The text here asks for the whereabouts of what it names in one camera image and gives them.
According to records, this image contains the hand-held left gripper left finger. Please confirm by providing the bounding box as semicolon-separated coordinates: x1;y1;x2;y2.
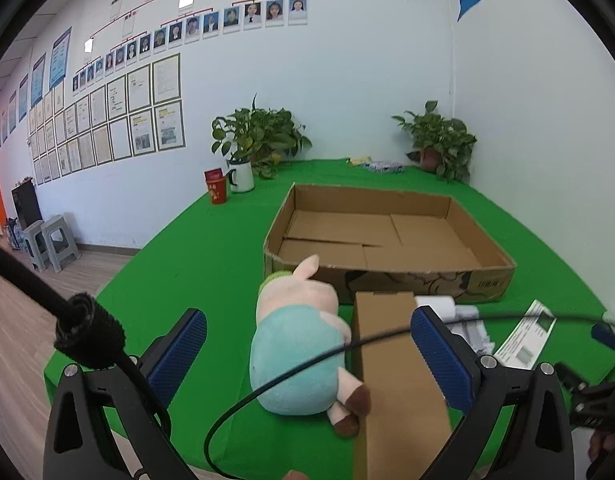
42;308;208;480

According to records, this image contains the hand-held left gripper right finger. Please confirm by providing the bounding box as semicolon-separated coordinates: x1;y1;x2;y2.
411;305;575;480

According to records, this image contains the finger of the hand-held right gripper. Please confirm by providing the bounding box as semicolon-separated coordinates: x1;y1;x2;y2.
555;362;588;396
590;324;615;351

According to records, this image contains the white hair dryer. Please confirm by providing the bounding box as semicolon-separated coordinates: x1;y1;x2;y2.
414;296;495;358

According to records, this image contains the small brown cardboard box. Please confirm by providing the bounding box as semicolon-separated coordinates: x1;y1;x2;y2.
351;290;453;480

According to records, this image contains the pink plush pig toy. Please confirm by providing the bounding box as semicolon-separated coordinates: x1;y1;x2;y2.
250;254;372;438

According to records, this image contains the large shallow cardboard box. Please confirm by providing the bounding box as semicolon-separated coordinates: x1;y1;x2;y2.
264;183;517;306

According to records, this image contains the white printed paper sheet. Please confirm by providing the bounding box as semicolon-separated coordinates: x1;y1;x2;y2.
492;300;558;372

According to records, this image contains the green table cloth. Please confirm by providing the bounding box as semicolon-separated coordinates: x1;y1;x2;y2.
42;157;615;480

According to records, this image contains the grey plastic stool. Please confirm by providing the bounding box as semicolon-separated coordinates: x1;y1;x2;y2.
40;215;81;273
22;220;51;272

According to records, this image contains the red paper box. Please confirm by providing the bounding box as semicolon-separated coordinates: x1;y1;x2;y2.
204;168;229;206

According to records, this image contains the white enamel mug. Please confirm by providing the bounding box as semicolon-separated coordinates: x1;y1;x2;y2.
228;158;256;193

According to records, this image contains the cluster of water bottles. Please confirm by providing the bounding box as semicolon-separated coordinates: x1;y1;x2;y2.
4;217;24;251

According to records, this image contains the black cabinet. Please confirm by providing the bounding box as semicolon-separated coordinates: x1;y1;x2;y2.
12;180;43;232

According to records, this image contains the potted plant with brown pot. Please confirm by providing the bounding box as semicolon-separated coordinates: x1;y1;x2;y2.
391;101;478;183

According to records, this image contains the leafy green pothos plant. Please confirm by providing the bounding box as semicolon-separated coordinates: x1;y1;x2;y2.
211;94;312;180

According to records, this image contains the grid of framed documents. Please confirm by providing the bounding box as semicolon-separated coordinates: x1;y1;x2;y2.
28;53;187;186

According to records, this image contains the row of blue notice boards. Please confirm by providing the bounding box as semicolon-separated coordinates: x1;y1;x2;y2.
0;26;73;145

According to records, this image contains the row of portrait photos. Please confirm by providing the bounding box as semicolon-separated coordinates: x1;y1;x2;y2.
72;0;309;97

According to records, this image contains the thick black cable with strap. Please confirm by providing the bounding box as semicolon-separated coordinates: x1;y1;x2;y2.
0;240;173;480

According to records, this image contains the thin black cable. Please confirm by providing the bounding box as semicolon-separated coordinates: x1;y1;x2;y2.
204;312;608;480

